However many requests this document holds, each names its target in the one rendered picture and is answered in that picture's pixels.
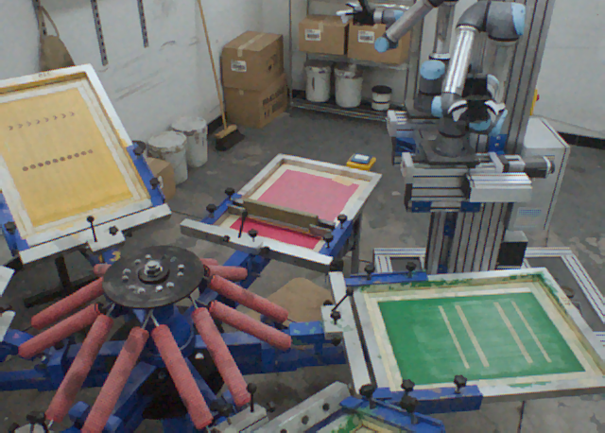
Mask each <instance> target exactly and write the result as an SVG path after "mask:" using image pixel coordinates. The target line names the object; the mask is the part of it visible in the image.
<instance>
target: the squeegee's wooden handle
mask: <svg viewBox="0 0 605 433"><path fill-rule="evenodd" d="M242 203H243V208H245V209H246V212H248V213H249V214H252V215H256V216H260V217H266V218H270V219H274V220H279V221H283V222H286V223H290V224H294V225H298V227H302V228H305V229H309V231H310V224H312V225H316V226H318V225H319V216H318V215H316V214H312V213H308V212H304V211H299V210H295V209H291V208H287V207H284V206H280V205H274V204H270V203H266V202H262V201H259V200H255V199H246V198H244V199H243V201H242Z"/></svg>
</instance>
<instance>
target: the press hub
mask: <svg viewBox="0 0 605 433"><path fill-rule="evenodd" d="M203 274H204V268H203V264H202V262H201V260H200V259H199V258H198V256H197V255H196V254H195V253H194V252H192V251H190V250H187V249H185V248H181V247H177V246H169V245H159V246H150V247H145V248H142V249H138V250H135V251H130V252H128V253H126V254H124V256H123V257H121V258H119V259H118V260H116V261H115V262H114V263H113V264H112V265H111V266H110V267H109V268H108V270H107V271H105V273H104V275H103V278H102V289H103V292H104V294H105V296H107V297H108V298H109V299H110V300H111V301H112V302H114V303H116V304H118V305H121V306H124V307H126V308H132V309H145V312H144V316H143V318H144V321H143V323H142V325H141V323H140V322H139V321H138V320H137V319H136V317H135V318H132V319H131V320H129V321H127V322H126V323H124V324H123V325H122V326H121V327H120V328H119V329H118V330H117V331H116V332H115V333H114V335H113V336H112V338H111V340H110V341H117V340H127V338H128V336H129V334H130V331H131V329H132V328H136V327H140V328H142V327H143V325H144V323H145V321H146V319H147V315H148V309H153V308H154V309H153V311H152V313H153V315H154V318H155V320H156V321H157V323H158V325H159V326H160V325H167V326H168V328H169V330H170V332H171V334H172V336H173V338H174V339H175V341H176V343H177V345H178V348H179V350H180V352H181V355H182V357H183V358H185V357H187V359H188V360H189V362H190V363H192V364H193V366H194V367H195V368H196V370H197V371H198V372H199V374H200V377H201V378H202V379H203V381H204V382H205V383H206V385H207V386H208V387H209V389H210V390H211V392H212V393H213V394H214V396H216V395H217V393H218V392H219V391H220V390H221V389H222V388H223V386H224V384H225V381H224V380H223V378H222V375H221V373H219V371H218V370H216V364H215V362H214V360H213V359H212V357H211V355H210V353H209V351H208V350H195V345H196V340H197V339H196V335H200V333H199V330H198V328H197V326H196V325H194V326H193V325H192V324H191V322H189V321H187V320H185V319H184V318H183V317H182V314H183V313H184V312H185V311H186V309H187V308H188V307H189V306H184V305H175V304H174V303H176V302H179V301H180V300H182V299H184V298H186V297H187V296H188V295H191V294H192V293H193V292H194V291H195V290H196V289H197V288H198V287H199V284H200V282H201V281H202V278H203ZM154 328H156V326H155V324H154V322H153V320H152V318H151V317H150V318H149V320H148V322H147V325H146V327H145V330H147V331H148V334H149V336H148V338H147V341H146V343H145V346H144V349H143V351H142V353H141V354H140V356H139V358H138V360H137V362H136V364H134V366H133V368H134V367H136V366H137V365H138V364H139V363H140V362H141V360H142V361H144V362H146V363H147V364H150V365H155V366H156V369H155V370H154V371H153V373H152V374H151V376H150V377H149V378H148V379H147V381H146V382H145V383H144V384H143V385H142V387H141V388H140V389H138V390H137V394H141V395H147V396H155V397H154V399H153V400H152V401H151V402H150V405H149V406H148V407H147V408H146V410H145V411H144V412H143V413H142V416H143V418H145V419H150V420H161V422H162V427H163V432H164V433H188V429H187V423H186V418H185V415H186V414H187V412H188V411H187V409H186V407H185V406H184V403H183V402H182V400H181V398H180V397H179V395H178V394H177V392H179V391H178V389H177V387H176V385H175V383H174V381H173V379H172V377H171V373H170V371H169V369H168V368H167V366H166V364H165V362H164V359H163V358H162V357H161V355H160V353H159V351H158V348H157V346H156V343H155V341H154V339H153V337H152V335H151V333H152V330H153V329H154ZM118 357H119V355H118V356H104V362H105V367H106V370H107V374H108V375H110V374H111V371H112V368H113V366H114V364H115V362H116V360H117V358H118Z"/></svg>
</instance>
